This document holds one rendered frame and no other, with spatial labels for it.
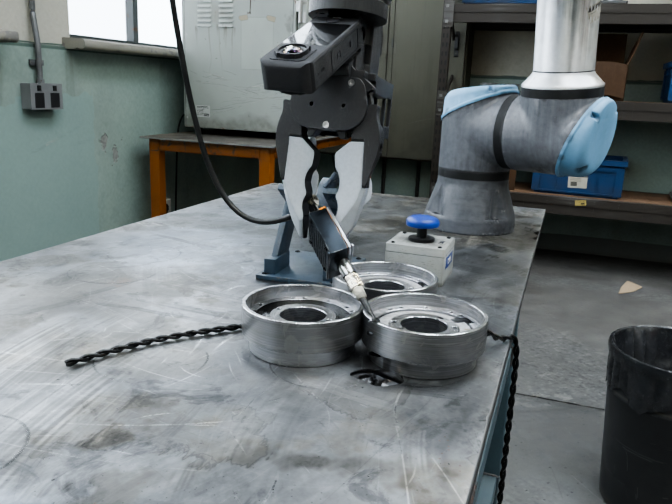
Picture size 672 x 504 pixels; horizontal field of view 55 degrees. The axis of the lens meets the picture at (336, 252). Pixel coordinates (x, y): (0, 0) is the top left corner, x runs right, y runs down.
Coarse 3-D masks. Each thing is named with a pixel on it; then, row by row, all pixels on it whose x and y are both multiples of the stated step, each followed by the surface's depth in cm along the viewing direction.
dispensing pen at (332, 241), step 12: (312, 204) 60; (312, 216) 57; (324, 216) 57; (312, 228) 58; (324, 228) 57; (336, 228) 57; (312, 240) 59; (324, 240) 56; (336, 240) 56; (324, 252) 57; (336, 252) 55; (324, 264) 58; (336, 264) 57; (348, 264) 56; (348, 276) 56; (360, 288) 55; (360, 300) 55; (372, 312) 54
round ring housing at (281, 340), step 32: (288, 288) 61; (320, 288) 61; (256, 320) 52; (288, 320) 58; (320, 320) 58; (352, 320) 53; (256, 352) 54; (288, 352) 52; (320, 352) 52; (352, 352) 56
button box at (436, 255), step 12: (396, 240) 78; (408, 240) 78; (420, 240) 77; (432, 240) 78; (444, 240) 79; (396, 252) 77; (408, 252) 76; (420, 252) 76; (432, 252) 75; (444, 252) 75; (420, 264) 76; (432, 264) 75; (444, 264) 76; (444, 276) 77
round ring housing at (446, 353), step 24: (384, 312) 58; (456, 312) 58; (480, 312) 56; (384, 336) 51; (408, 336) 50; (432, 336) 50; (456, 336) 50; (480, 336) 52; (384, 360) 53; (408, 360) 51; (432, 360) 50; (456, 360) 51
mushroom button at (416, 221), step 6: (414, 216) 78; (420, 216) 78; (426, 216) 78; (432, 216) 78; (408, 222) 78; (414, 222) 77; (420, 222) 76; (426, 222) 76; (432, 222) 77; (438, 222) 77; (420, 228) 77; (426, 228) 77; (432, 228) 77; (420, 234) 78; (426, 234) 78
